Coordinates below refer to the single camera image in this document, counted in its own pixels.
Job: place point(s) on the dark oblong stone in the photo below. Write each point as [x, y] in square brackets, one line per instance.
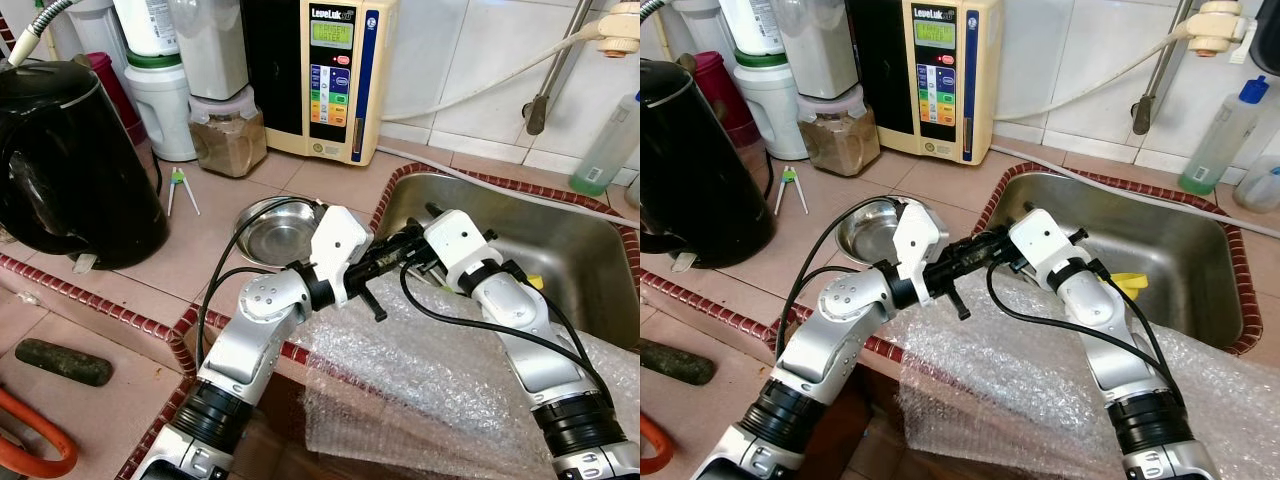
[60, 362]
[675, 362]

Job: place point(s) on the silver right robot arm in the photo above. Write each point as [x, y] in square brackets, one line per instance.
[530, 340]
[1110, 340]

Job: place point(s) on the cream sprayer head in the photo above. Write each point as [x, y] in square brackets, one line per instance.
[1215, 28]
[620, 28]

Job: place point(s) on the chrome faucet pipe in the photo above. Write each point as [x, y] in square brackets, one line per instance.
[555, 70]
[1162, 70]

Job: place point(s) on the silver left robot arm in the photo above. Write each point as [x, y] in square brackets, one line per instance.
[830, 340]
[250, 340]

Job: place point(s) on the clear plastic container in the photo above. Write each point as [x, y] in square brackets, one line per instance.
[818, 50]
[212, 50]

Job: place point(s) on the cream water ionizer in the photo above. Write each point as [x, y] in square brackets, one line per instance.
[330, 100]
[935, 100]

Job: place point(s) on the white plastic canister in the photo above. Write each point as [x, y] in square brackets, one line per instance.
[770, 110]
[162, 110]

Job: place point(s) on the stainless steel sink basin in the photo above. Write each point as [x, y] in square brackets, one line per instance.
[560, 240]
[1170, 240]

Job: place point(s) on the maroon plastic cup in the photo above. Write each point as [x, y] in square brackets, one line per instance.
[112, 95]
[722, 95]

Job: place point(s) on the black electric kettle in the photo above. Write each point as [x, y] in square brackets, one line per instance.
[700, 170]
[70, 170]

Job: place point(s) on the small steel bowl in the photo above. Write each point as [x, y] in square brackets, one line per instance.
[270, 235]
[865, 235]

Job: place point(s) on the small clear bottle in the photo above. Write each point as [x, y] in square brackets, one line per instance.
[1258, 185]

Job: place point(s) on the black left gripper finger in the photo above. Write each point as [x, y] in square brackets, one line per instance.
[373, 303]
[405, 245]
[958, 302]
[988, 245]

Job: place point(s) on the white chopsticks green clip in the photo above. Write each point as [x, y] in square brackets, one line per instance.
[176, 180]
[788, 180]

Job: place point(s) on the green dish soap bottle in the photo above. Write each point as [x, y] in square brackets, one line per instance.
[1215, 140]
[600, 160]

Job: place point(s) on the white bottle green label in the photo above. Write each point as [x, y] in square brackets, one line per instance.
[752, 25]
[148, 25]

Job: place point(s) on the brown powder jar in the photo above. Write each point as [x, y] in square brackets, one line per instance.
[840, 145]
[228, 145]

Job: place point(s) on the clear bubble wrap sheet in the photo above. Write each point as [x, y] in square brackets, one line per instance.
[420, 380]
[1010, 390]

